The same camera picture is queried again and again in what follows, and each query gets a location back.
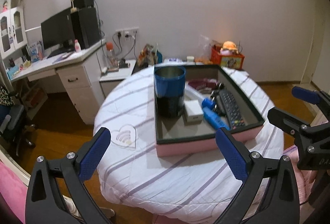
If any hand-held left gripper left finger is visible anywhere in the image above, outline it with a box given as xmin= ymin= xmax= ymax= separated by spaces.
xmin=25 ymin=127 xmax=112 ymax=224

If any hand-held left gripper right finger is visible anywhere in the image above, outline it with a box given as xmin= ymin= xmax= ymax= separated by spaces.
xmin=215 ymin=127 xmax=301 ymax=224

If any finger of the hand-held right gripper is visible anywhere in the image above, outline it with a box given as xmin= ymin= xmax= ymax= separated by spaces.
xmin=292 ymin=86 xmax=330 ymax=111
xmin=267 ymin=107 xmax=314 ymax=145

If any blue rectangular packet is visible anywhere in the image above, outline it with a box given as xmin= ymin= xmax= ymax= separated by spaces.
xmin=201 ymin=98 xmax=231 ymax=130

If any pink cardboard box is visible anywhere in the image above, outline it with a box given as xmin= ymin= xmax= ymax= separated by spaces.
xmin=154 ymin=64 xmax=265 ymax=157

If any black remote control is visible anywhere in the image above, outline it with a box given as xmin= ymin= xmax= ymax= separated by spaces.
xmin=219 ymin=89 xmax=245 ymax=130

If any white charger adapter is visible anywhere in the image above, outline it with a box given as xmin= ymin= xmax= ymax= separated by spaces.
xmin=184 ymin=100 xmax=204 ymax=123

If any magenta pouch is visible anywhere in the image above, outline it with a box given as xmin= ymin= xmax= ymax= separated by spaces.
xmin=187 ymin=78 xmax=219 ymax=93

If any blue metal tumbler cup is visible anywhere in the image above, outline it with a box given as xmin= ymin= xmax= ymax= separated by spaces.
xmin=154 ymin=66 xmax=186 ymax=118

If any pink printed bedding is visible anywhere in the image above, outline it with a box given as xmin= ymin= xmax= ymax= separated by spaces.
xmin=284 ymin=145 xmax=323 ymax=204

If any white desk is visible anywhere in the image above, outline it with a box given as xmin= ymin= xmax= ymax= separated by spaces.
xmin=10 ymin=38 xmax=107 ymax=125

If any white nightstand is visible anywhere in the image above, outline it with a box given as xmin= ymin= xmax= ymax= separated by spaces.
xmin=99 ymin=59 xmax=137 ymax=101

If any red printed storage box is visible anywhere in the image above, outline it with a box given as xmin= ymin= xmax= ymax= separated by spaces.
xmin=211 ymin=45 xmax=245 ymax=70

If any black office chair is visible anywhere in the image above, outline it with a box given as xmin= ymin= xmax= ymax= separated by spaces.
xmin=0 ymin=100 xmax=37 ymax=157

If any pink fleece blanket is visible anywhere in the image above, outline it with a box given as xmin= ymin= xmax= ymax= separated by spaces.
xmin=0 ymin=159 xmax=34 ymax=224

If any orange plush toy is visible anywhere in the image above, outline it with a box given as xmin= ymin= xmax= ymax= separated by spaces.
xmin=220 ymin=41 xmax=238 ymax=56

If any red-capped clear bottle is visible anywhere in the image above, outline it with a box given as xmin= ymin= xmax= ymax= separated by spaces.
xmin=106 ymin=42 xmax=115 ymax=70

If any dark leopard-lined jacket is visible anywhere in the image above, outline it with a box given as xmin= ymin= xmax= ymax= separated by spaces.
xmin=0 ymin=85 xmax=16 ymax=108

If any clear plastic bag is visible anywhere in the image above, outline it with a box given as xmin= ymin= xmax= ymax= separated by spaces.
xmin=197 ymin=35 xmax=214 ymax=63

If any black keyboard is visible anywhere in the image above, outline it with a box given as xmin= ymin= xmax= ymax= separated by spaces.
xmin=48 ymin=47 xmax=74 ymax=58

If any colourful snack bag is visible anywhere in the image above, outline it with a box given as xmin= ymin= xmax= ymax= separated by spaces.
xmin=139 ymin=44 xmax=158 ymax=67

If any blue and white carton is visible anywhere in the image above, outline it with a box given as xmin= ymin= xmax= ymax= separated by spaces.
xmin=28 ymin=41 xmax=43 ymax=62

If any black computer tower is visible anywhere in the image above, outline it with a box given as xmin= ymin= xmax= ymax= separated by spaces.
xmin=70 ymin=6 xmax=101 ymax=50

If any black computer monitor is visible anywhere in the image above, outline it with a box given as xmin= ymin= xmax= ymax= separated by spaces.
xmin=41 ymin=7 xmax=75 ymax=52

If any white glass-door cabinet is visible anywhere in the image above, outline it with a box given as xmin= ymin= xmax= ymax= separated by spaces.
xmin=0 ymin=6 xmax=28 ymax=60

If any white wall socket strip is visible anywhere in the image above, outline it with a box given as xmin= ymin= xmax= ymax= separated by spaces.
xmin=115 ymin=28 xmax=139 ymax=38

